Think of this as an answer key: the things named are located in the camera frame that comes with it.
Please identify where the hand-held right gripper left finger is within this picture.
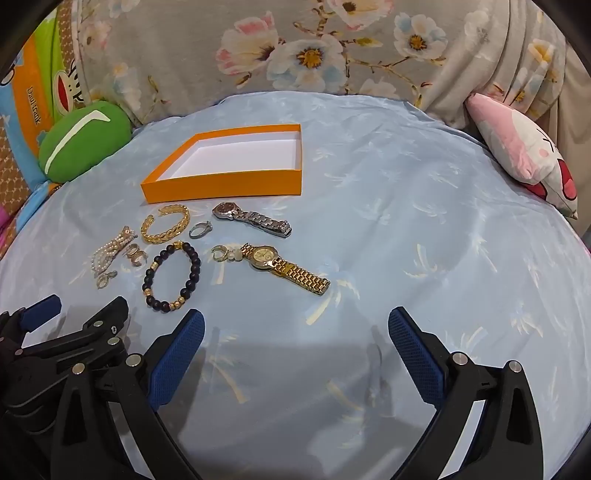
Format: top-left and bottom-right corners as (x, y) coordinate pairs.
(50, 309), (206, 480)

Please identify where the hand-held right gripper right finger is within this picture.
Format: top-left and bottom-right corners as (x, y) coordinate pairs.
(389, 306), (544, 480)

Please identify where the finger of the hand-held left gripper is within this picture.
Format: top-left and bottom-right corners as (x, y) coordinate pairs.
(18, 296), (131, 376)
(0, 294), (63, 344)

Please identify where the pearl hair clip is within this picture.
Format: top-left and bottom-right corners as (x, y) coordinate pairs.
(92, 225), (138, 273)

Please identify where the dark bead bracelet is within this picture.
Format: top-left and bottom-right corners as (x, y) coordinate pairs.
(142, 241), (202, 311)

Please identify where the gold braided cuff bracelet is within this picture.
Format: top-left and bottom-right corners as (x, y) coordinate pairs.
(141, 204), (191, 244)

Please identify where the gold hoop pearl earring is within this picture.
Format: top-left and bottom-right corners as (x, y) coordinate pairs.
(211, 244), (243, 264)

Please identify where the gold wristwatch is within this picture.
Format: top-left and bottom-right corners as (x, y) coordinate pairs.
(240, 243), (331, 296)

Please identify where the orange cardboard box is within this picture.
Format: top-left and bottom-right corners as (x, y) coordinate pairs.
(141, 124), (303, 204)

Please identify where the silver wristwatch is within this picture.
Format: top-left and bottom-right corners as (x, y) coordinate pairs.
(212, 202), (293, 238)

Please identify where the green plush pillow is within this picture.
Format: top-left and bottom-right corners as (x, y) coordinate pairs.
(38, 100), (133, 182)

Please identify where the colourful cartoon printed blanket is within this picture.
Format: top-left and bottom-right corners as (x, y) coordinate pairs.
(0, 9), (134, 259)

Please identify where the pink cartoon pillow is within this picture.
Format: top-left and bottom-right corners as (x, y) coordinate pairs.
(464, 92), (579, 220)

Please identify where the grey floral blanket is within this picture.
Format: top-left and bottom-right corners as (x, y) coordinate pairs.
(74, 0), (583, 144)

